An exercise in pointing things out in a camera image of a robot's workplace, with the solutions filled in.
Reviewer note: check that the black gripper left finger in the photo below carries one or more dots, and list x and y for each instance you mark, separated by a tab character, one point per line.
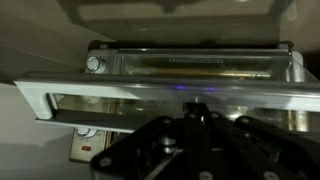
133	153

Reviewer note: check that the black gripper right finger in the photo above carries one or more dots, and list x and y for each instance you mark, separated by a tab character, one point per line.
260	150

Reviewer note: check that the glass toaster oven door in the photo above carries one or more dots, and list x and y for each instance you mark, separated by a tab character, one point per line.
100	90

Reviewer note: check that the silver toaster oven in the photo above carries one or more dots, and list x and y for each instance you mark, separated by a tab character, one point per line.
78	151

